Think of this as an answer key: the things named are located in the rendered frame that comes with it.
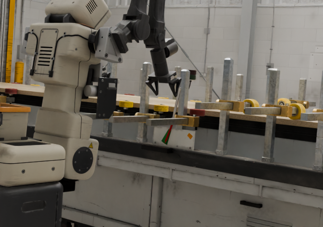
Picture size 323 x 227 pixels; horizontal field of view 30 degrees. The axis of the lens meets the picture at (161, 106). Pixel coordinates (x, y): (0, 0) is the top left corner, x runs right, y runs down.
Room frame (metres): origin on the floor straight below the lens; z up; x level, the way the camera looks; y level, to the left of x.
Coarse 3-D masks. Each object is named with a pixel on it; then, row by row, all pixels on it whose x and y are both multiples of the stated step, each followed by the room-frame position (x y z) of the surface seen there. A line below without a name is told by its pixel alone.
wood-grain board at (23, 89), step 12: (0, 84) 4.78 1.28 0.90; (12, 84) 4.98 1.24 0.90; (24, 84) 5.18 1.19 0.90; (120, 96) 4.14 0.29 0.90; (132, 96) 4.28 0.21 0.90; (252, 120) 3.02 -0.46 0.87; (264, 120) 2.98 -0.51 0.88; (276, 120) 2.94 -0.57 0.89; (288, 120) 2.91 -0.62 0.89; (300, 120) 2.87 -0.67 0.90
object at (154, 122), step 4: (148, 120) 2.81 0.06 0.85; (152, 120) 2.80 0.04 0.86; (156, 120) 2.83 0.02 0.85; (160, 120) 2.85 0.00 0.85; (164, 120) 2.88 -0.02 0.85; (168, 120) 2.91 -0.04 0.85; (172, 120) 2.93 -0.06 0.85; (176, 120) 2.96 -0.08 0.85; (180, 120) 2.99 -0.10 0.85; (184, 120) 3.02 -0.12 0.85; (200, 120) 3.14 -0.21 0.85; (148, 124) 2.80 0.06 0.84; (152, 124) 2.80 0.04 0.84; (156, 124) 2.83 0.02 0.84; (160, 124) 2.85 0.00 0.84; (164, 124) 2.88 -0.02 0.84; (168, 124) 2.91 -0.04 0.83; (172, 124) 2.94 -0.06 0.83; (176, 124) 2.97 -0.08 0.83; (180, 124) 2.99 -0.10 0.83
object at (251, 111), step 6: (246, 108) 2.53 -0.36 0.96; (252, 108) 2.53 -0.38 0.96; (258, 108) 2.57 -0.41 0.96; (264, 108) 2.62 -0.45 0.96; (270, 108) 2.67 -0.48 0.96; (276, 108) 2.72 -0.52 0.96; (294, 108) 2.87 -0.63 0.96; (246, 114) 2.53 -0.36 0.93; (252, 114) 2.53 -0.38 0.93; (258, 114) 2.58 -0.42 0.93; (264, 114) 2.62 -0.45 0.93; (270, 114) 2.67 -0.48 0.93
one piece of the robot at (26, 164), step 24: (0, 144) 1.91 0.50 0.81; (24, 144) 1.97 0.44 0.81; (48, 144) 2.00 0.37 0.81; (0, 168) 1.85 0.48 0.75; (24, 168) 1.88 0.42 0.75; (48, 168) 1.96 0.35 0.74; (0, 192) 1.85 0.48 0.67; (24, 192) 1.89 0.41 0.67; (48, 192) 1.96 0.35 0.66; (0, 216) 1.84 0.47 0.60; (24, 216) 1.89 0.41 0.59; (48, 216) 1.97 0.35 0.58
